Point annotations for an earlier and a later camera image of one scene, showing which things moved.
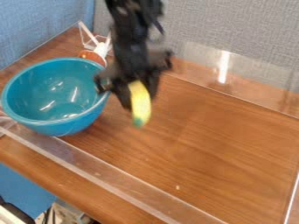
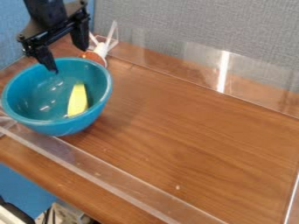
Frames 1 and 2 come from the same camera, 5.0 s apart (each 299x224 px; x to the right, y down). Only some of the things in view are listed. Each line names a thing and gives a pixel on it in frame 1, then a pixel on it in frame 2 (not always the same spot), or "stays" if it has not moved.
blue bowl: (51, 96) stays
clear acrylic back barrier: (256, 72) stays
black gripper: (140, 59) -> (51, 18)
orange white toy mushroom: (97, 54) stays
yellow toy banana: (141, 102) -> (79, 104)
